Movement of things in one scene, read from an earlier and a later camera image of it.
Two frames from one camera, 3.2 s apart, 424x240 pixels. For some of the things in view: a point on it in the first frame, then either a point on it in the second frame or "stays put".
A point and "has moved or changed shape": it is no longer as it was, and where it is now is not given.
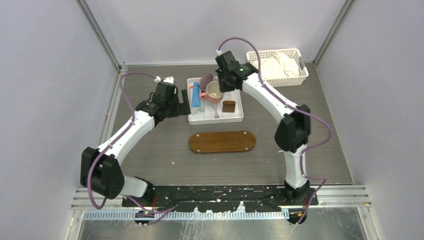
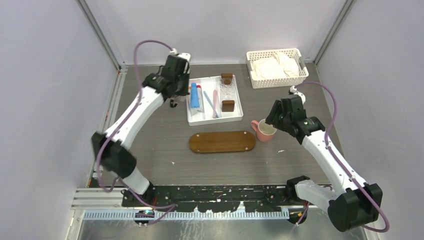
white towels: x=278 y=66 stays put
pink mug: x=213 y=93 → x=265 y=131
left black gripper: x=183 y=107 → x=186 y=91
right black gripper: x=223 y=88 → x=272 y=118
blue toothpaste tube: x=196 y=100 stays put
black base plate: x=256 y=198 stays put
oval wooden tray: x=222 y=142 stays put
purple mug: x=205 y=80 has moved or changed shape
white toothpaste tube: x=191 y=92 → x=193 y=110
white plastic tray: x=207 y=103 stays put
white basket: x=280 y=67 stays put
